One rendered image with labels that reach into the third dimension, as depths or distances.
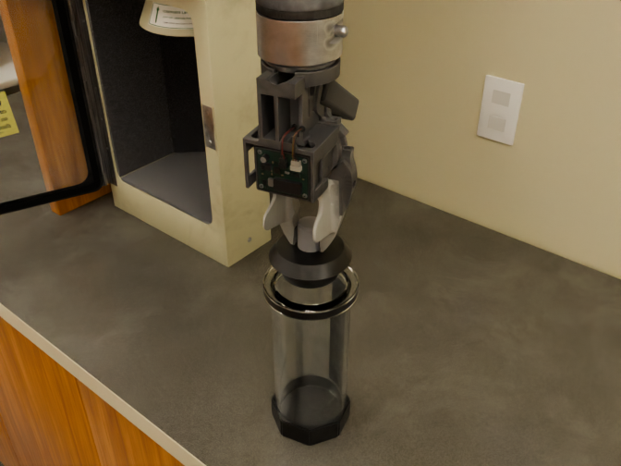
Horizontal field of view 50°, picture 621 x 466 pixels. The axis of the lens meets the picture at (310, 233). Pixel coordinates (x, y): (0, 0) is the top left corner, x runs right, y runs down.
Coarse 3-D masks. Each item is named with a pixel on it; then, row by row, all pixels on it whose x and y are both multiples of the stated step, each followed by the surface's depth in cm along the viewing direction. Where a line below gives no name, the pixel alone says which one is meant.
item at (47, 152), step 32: (0, 0) 102; (32, 0) 104; (0, 32) 104; (32, 32) 106; (0, 64) 106; (32, 64) 109; (64, 64) 111; (0, 96) 109; (32, 96) 111; (64, 96) 114; (0, 128) 111; (32, 128) 114; (64, 128) 116; (0, 160) 114; (32, 160) 117; (64, 160) 119; (0, 192) 117; (32, 192) 120
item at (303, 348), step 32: (288, 288) 79; (320, 288) 80; (352, 288) 73; (288, 320) 73; (320, 320) 72; (288, 352) 76; (320, 352) 75; (288, 384) 79; (320, 384) 78; (288, 416) 82; (320, 416) 81
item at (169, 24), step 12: (144, 12) 102; (156, 12) 100; (168, 12) 99; (180, 12) 98; (144, 24) 102; (156, 24) 100; (168, 24) 99; (180, 24) 99; (192, 24) 99; (180, 36) 99; (192, 36) 99
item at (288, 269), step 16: (304, 224) 70; (304, 240) 70; (336, 240) 73; (272, 256) 72; (288, 256) 70; (304, 256) 70; (320, 256) 70; (336, 256) 70; (288, 272) 70; (304, 272) 69; (320, 272) 69; (336, 272) 70
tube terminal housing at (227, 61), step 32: (160, 0) 95; (192, 0) 90; (224, 0) 91; (224, 32) 93; (256, 32) 98; (96, 64) 113; (224, 64) 96; (256, 64) 101; (224, 96) 98; (256, 96) 104; (224, 128) 100; (224, 160) 103; (128, 192) 125; (224, 192) 106; (256, 192) 112; (160, 224) 122; (192, 224) 115; (224, 224) 109; (256, 224) 116; (224, 256) 113
